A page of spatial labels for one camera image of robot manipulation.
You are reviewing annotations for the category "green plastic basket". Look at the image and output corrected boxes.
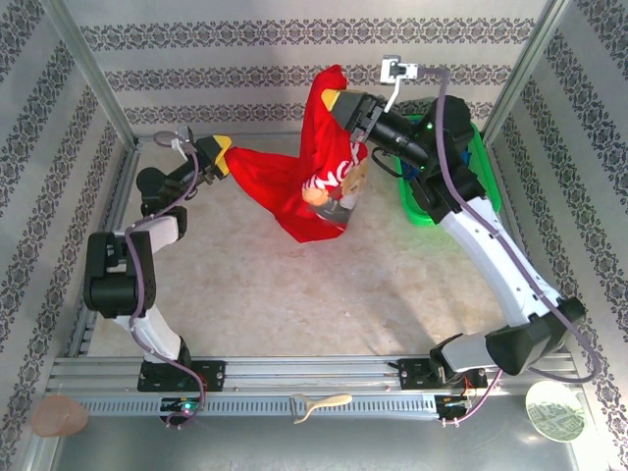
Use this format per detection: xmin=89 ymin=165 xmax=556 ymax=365
xmin=394 ymin=115 xmax=502 ymax=228

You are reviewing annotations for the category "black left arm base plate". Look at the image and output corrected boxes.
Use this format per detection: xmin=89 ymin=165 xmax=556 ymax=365
xmin=136 ymin=359 xmax=228 ymax=393

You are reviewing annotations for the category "aluminium frame post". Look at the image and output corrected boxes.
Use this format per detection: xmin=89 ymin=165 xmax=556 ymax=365
xmin=41 ymin=0 xmax=141 ymax=146
xmin=481 ymin=0 xmax=575 ymax=143

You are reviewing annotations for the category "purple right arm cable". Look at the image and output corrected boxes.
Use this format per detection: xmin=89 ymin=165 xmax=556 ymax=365
xmin=414 ymin=66 xmax=602 ymax=427

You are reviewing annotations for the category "red printed t-shirt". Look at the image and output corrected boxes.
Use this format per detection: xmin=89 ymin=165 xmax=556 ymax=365
xmin=223 ymin=64 xmax=370 ymax=245

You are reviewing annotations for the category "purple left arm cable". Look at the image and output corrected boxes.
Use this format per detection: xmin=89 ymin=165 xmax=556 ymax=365
xmin=125 ymin=131 xmax=210 ymax=429

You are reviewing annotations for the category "aluminium side rail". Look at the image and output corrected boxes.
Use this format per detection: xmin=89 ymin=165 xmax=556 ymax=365
xmin=66 ymin=141 xmax=143 ymax=358
xmin=490 ymin=139 xmax=563 ymax=355

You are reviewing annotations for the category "cream plastic peeler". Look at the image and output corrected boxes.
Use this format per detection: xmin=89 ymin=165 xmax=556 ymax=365
xmin=288 ymin=392 xmax=354 ymax=426

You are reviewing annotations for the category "pink translucent cup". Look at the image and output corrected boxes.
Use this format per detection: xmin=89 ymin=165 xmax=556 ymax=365
xmin=31 ymin=395 xmax=90 ymax=439

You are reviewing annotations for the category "small green-lit circuit board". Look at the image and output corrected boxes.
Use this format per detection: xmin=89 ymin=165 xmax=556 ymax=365
xmin=160 ymin=397 xmax=203 ymax=416
xmin=434 ymin=393 xmax=475 ymax=416

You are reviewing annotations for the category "round green patterned disc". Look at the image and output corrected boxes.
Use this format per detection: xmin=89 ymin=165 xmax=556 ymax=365
xmin=524 ymin=381 xmax=588 ymax=445

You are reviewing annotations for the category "aluminium mounting rail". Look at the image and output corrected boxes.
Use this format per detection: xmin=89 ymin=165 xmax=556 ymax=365
xmin=44 ymin=353 xmax=580 ymax=394

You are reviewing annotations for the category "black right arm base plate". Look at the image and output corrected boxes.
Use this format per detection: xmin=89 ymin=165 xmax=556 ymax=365
xmin=396 ymin=357 xmax=490 ymax=393

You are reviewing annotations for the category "slotted grey cable duct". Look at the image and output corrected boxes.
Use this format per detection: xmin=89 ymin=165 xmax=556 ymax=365
xmin=77 ymin=393 xmax=439 ymax=419

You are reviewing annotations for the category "aluminium frame bar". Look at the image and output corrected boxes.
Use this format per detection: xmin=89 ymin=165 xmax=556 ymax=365
xmin=131 ymin=130 xmax=396 ymax=144

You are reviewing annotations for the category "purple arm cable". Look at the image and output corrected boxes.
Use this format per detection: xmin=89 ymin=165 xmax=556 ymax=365
xmin=125 ymin=131 xmax=210 ymax=429
xmin=414 ymin=66 xmax=602 ymax=427

